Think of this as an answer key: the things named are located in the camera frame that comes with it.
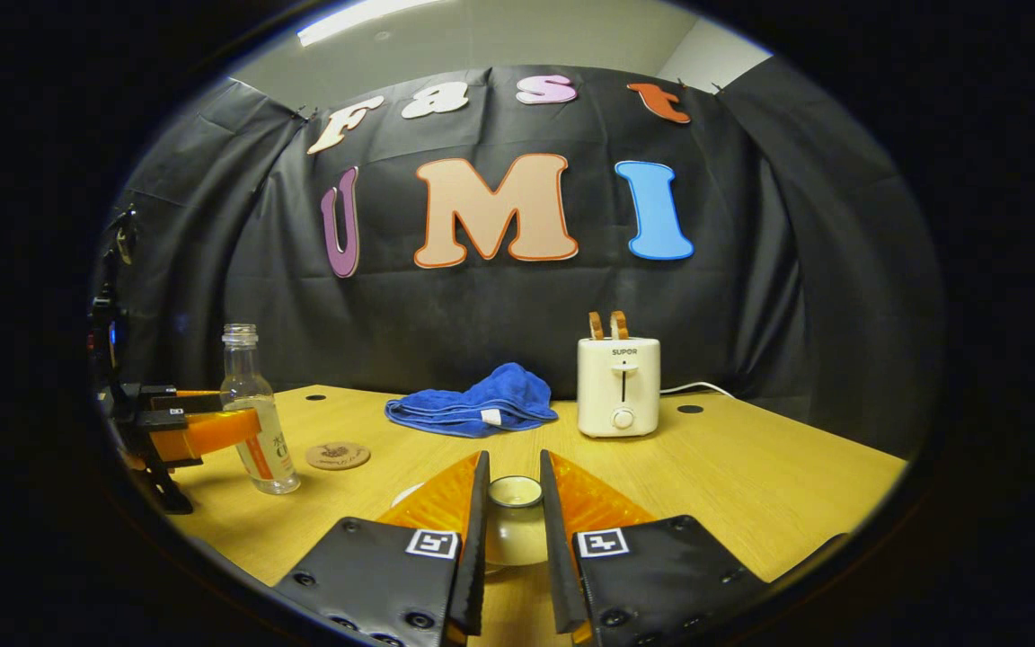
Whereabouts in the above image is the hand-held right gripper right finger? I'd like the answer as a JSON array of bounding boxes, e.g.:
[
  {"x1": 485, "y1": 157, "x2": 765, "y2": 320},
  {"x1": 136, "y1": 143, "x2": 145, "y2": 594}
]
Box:
[{"x1": 539, "y1": 449, "x2": 851, "y2": 647}]

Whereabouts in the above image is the white teacup lid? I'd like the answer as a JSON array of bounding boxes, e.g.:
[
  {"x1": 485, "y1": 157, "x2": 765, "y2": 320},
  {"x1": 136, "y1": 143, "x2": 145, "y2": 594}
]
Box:
[{"x1": 484, "y1": 474, "x2": 547, "y2": 567}]

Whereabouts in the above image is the blue towel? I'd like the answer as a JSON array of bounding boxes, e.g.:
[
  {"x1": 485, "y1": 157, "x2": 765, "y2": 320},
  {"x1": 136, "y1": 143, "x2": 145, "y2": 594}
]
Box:
[{"x1": 385, "y1": 362, "x2": 560, "y2": 439}]

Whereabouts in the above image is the cream toaster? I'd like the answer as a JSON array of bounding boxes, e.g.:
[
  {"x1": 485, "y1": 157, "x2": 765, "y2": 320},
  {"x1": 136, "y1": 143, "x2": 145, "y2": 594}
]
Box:
[{"x1": 577, "y1": 337, "x2": 661, "y2": 439}]

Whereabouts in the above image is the clear glass water bottle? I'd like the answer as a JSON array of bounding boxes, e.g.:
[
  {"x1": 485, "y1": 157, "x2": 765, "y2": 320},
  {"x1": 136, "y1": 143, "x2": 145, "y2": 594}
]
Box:
[{"x1": 219, "y1": 323, "x2": 301, "y2": 495}]

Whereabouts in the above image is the round cork coaster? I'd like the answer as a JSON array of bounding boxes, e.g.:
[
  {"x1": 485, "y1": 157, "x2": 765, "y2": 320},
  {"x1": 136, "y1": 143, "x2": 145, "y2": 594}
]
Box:
[{"x1": 305, "y1": 441, "x2": 372, "y2": 471}]

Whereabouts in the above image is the white toaster cable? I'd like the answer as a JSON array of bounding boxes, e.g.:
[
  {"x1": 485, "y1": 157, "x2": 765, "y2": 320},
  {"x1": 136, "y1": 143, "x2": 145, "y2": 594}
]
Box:
[{"x1": 659, "y1": 381, "x2": 736, "y2": 399}]

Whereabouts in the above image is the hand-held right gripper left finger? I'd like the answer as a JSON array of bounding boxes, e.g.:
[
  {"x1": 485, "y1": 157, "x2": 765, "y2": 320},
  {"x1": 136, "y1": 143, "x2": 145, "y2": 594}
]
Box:
[{"x1": 273, "y1": 449, "x2": 491, "y2": 647}]

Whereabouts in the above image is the white teacup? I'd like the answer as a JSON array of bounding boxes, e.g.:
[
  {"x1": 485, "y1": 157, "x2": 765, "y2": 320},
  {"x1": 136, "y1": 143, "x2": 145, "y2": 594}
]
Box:
[{"x1": 390, "y1": 482, "x2": 508, "y2": 577}]

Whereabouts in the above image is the black backdrop cloth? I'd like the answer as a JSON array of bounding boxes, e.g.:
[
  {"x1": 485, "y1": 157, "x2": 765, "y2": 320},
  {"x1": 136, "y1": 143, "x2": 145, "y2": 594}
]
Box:
[{"x1": 109, "y1": 65, "x2": 945, "y2": 459}]

